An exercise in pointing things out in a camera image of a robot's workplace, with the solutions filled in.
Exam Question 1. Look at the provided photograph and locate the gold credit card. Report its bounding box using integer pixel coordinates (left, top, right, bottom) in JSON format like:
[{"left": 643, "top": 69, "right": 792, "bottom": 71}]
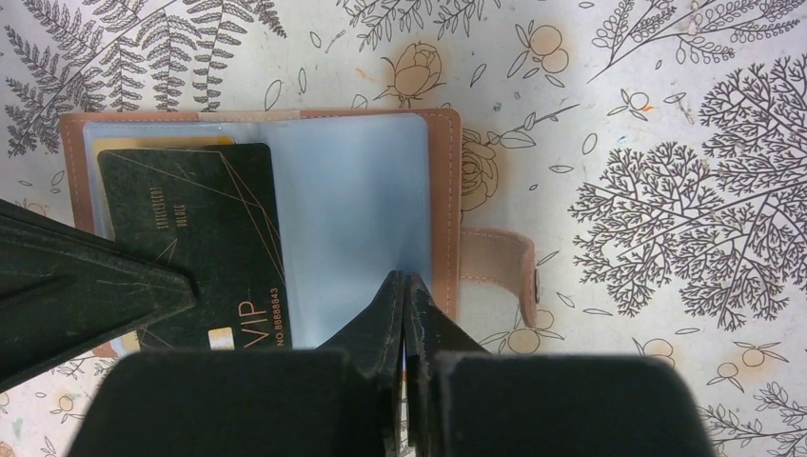
[{"left": 97, "top": 137, "right": 242, "bottom": 349}]

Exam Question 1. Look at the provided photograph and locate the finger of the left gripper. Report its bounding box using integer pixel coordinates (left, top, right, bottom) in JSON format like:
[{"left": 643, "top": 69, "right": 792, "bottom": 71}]
[{"left": 1, "top": 201, "right": 197, "bottom": 390}]

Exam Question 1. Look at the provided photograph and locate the brown leather card holder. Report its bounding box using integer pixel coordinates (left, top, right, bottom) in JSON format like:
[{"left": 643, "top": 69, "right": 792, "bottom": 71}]
[{"left": 60, "top": 108, "right": 539, "bottom": 348}]

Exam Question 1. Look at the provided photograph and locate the black VIP credit card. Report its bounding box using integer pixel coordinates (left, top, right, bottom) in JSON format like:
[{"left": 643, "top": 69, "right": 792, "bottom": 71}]
[{"left": 97, "top": 143, "right": 292, "bottom": 349}]

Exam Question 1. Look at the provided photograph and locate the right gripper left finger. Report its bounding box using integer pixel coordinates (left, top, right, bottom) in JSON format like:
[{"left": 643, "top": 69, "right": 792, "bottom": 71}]
[{"left": 69, "top": 271, "right": 405, "bottom": 456}]

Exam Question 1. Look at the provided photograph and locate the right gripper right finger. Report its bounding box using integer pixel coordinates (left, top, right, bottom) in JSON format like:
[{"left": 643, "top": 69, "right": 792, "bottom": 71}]
[{"left": 403, "top": 274, "right": 714, "bottom": 456}]

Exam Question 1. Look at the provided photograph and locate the floral table mat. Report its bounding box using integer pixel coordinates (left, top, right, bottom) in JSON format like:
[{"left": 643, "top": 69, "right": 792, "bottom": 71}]
[{"left": 1, "top": 1, "right": 806, "bottom": 456}]

